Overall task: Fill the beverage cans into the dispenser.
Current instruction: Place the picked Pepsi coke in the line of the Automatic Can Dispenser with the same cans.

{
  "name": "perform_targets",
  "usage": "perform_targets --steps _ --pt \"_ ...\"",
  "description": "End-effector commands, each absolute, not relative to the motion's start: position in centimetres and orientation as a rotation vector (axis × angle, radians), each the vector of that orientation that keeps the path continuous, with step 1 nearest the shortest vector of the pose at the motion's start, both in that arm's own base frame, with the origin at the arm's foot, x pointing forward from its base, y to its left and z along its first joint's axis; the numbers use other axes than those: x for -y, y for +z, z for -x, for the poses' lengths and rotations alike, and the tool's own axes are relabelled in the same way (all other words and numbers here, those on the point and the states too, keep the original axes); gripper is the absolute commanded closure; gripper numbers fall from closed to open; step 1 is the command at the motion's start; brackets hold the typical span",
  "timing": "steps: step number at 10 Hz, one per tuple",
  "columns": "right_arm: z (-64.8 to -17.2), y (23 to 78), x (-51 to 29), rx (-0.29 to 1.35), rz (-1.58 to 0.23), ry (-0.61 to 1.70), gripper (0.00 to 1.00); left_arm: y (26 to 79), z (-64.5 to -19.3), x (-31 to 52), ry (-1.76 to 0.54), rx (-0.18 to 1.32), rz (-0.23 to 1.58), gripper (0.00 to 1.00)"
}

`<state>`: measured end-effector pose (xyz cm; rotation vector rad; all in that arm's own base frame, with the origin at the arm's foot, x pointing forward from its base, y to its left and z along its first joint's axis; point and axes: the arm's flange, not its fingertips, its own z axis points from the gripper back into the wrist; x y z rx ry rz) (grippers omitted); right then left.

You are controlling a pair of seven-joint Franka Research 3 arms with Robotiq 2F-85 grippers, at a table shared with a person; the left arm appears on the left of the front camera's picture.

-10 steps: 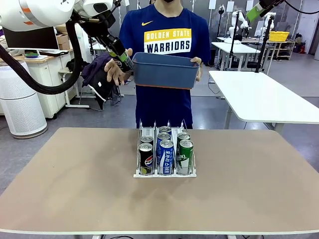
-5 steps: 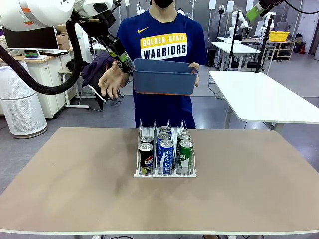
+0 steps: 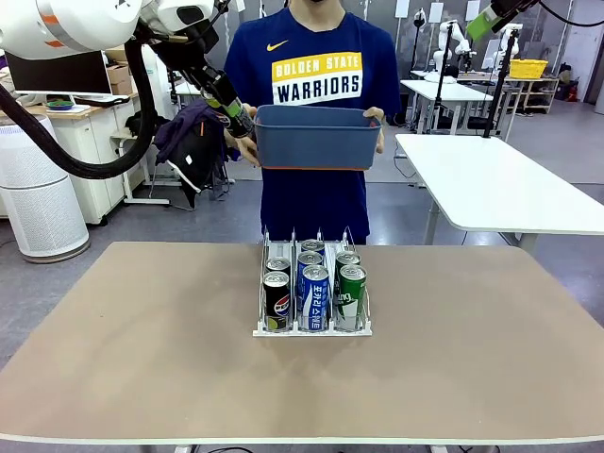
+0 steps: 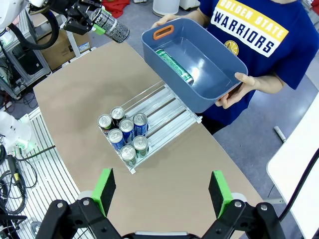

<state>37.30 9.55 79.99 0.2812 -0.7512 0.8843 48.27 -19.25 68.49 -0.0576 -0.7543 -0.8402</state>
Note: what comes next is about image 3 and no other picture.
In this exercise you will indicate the purple jacket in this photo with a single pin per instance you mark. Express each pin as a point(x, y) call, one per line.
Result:
point(189, 127)

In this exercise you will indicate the person in blue shirt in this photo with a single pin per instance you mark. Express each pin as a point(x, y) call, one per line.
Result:
point(316, 198)

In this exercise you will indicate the black keyboard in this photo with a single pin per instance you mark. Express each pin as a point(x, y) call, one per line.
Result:
point(101, 100)

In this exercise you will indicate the white side table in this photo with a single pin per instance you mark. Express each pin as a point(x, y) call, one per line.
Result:
point(495, 189)

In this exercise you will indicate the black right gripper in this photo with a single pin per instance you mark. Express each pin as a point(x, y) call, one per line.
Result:
point(512, 11)

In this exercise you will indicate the green bowl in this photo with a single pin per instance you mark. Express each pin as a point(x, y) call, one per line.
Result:
point(60, 104)

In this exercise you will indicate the white cylindrical air purifier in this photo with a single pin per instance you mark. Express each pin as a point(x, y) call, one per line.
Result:
point(42, 212)

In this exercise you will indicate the white background table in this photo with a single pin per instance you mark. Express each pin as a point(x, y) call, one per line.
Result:
point(448, 92)

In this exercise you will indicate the black hat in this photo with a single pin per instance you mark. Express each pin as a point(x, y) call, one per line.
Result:
point(132, 123)

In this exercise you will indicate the small white rolling table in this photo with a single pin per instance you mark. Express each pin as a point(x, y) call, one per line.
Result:
point(120, 141)

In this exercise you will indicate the green Chilsung cider can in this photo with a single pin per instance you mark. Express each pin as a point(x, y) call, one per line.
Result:
point(347, 258)
point(351, 297)

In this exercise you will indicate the white desk wooden top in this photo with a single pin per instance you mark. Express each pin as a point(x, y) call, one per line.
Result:
point(94, 156)

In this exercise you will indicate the red fire extinguisher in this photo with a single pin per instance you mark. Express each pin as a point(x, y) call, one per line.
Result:
point(571, 90)

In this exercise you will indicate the brown cardboard box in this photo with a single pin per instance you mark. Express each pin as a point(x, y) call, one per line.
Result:
point(115, 54)
point(121, 87)
point(119, 73)

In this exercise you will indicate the person's left hand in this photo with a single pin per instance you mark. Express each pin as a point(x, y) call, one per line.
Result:
point(376, 122)

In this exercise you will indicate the black computer monitor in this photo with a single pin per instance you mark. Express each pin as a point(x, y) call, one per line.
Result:
point(61, 75)

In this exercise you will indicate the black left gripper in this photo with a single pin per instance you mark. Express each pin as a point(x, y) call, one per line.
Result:
point(198, 71)

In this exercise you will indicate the black chair with backpack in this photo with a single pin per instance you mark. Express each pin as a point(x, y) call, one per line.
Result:
point(198, 156)

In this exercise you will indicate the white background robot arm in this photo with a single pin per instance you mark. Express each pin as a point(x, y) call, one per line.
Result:
point(514, 42)
point(460, 45)

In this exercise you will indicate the person's right hand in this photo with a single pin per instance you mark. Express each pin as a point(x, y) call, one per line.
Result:
point(245, 148)

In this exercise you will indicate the wooden shelf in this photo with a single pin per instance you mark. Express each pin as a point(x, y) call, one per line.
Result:
point(538, 94)

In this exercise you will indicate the yellow plastic crate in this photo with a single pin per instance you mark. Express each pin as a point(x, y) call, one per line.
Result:
point(528, 68)

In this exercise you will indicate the clear acrylic can dispenser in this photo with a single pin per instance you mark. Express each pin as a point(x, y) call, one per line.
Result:
point(311, 333)

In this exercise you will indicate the black tripod stand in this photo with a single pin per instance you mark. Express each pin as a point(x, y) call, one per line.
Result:
point(443, 80)
point(500, 89)

